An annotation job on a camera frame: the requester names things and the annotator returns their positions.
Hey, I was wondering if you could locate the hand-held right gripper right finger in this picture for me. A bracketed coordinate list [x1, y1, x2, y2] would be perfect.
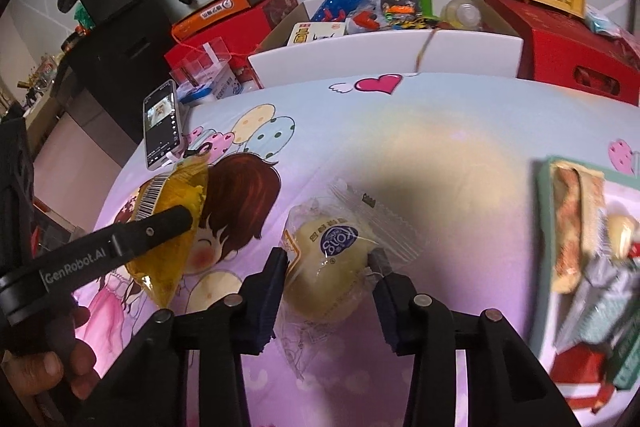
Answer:
[372, 252, 583, 427]

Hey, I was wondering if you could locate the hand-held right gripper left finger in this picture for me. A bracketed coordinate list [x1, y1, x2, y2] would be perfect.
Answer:
[82, 247, 290, 427]

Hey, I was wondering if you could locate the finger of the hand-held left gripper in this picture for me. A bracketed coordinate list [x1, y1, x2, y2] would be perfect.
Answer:
[39, 205, 194, 292]

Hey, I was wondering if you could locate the clear round cake packet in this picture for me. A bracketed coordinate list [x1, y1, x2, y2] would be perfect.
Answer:
[272, 179, 421, 383]

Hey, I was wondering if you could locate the yellow bread packet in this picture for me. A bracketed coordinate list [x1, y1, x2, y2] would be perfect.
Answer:
[120, 154, 210, 309]

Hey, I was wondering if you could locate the dark red snack packet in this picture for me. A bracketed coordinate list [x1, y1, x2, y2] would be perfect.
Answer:
[549, 341, 620, 414]

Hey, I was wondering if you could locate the cream bread packet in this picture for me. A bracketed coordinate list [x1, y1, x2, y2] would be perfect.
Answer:
[551, 162, 607, 297]

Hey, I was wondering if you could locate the green and silver snack packet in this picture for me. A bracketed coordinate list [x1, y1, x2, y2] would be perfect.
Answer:
[554, 252, 640, 390]

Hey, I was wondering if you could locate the yellow jelly cup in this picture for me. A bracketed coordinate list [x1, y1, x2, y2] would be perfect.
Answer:
[602, 212, 640, 260]

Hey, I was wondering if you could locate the white tray with teal rim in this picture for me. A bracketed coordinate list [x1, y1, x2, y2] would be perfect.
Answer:
[530, 157, 640, 415]

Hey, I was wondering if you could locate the person's left hand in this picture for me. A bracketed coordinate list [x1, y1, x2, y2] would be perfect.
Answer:
[0, 337, 101, 403]

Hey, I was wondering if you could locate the smartphone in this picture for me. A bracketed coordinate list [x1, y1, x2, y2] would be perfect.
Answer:
[142, 79, 189, 172]

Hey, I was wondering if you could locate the black cabinet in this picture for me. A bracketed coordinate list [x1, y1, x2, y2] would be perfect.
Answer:
[62, 0, 173, 148]

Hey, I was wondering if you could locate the blue and white packet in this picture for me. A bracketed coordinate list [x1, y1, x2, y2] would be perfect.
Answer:
[177, 68, 243, 106]

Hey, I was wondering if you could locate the clear plastic box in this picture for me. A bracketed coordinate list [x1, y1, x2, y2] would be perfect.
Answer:
[169, 36, 236, 90]

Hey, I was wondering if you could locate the large red box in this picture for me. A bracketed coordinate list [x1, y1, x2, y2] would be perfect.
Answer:
[164, 0, 301, 68]

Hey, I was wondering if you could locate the orange box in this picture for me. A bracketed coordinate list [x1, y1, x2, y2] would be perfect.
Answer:
[171, 0, 251, 42]

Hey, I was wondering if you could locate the cardboard box with white flaps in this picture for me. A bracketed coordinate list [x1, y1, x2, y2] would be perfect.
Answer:
[247, 0, 524, 88]

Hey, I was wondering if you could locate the yellow and white toy box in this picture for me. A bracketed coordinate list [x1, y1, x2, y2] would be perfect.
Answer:
[286, 22, 347, 48]

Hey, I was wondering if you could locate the red toy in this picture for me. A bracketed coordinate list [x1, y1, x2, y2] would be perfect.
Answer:
[346, 11, 380, 34]

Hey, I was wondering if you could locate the red gift box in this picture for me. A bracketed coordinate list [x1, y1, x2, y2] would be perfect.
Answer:
[482, 0, 640, 108]

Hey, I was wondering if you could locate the clear plastic bottle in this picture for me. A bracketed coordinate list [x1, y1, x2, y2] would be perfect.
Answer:
[442, 0, 485, 31]

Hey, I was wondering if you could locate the light blue packet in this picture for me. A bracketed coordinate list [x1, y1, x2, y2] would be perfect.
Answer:
[582, 4, 628, 38]

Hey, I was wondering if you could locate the brown string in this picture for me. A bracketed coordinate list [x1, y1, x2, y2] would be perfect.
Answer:
[414, 27, 440, 74]

